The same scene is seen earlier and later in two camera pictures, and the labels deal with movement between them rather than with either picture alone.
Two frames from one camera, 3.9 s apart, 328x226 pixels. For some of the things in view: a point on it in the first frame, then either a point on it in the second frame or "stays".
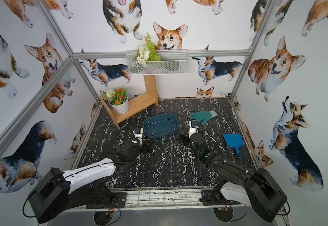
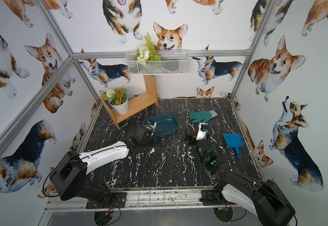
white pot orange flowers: [118, 100] stays
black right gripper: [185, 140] -> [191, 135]
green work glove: [203, 117] stays
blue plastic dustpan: [234, 140] stays
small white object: [193, 126] -> [203, 130]
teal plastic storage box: [160, 125] stays
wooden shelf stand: [137, 103] stays
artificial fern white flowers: [146, 52] stays
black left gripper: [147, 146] -> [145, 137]
